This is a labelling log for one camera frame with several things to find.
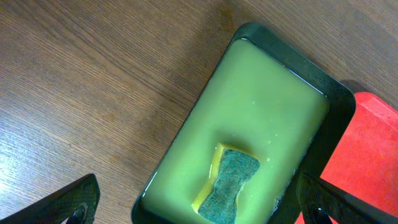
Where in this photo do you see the red tray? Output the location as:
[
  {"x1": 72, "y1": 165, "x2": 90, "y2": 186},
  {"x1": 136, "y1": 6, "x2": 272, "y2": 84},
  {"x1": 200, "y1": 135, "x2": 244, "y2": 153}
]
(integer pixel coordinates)
[{"x1": 294, "y1": 91, "x2": 398, "y2": 224}]

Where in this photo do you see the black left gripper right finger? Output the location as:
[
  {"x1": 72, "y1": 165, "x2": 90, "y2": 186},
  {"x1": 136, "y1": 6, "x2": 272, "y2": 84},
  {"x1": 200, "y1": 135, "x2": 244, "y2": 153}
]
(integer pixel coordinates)
[{"x1": 296, "y1": 172, "x2": 397, "y2": 224}]

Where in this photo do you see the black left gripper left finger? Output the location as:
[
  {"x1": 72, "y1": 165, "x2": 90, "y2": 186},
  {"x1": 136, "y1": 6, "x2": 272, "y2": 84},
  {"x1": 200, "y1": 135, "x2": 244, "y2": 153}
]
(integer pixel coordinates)
[{"x1": 1, "y1": 174, "x2": 100, "y2": 223}]

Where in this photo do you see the yellow green sponge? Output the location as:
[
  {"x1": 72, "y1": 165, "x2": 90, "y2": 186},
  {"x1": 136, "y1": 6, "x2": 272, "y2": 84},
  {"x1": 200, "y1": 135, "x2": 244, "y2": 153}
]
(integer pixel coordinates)
[{"x1": 192, "y1": 142, "x2": 261, "y2": 224}]

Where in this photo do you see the green tray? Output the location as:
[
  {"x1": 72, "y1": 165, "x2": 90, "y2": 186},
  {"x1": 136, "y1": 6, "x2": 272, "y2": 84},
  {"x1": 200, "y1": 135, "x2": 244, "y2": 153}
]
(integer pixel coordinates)
[{"x1": 131, "y1": 22, "x2": 356, "y2": 223}]

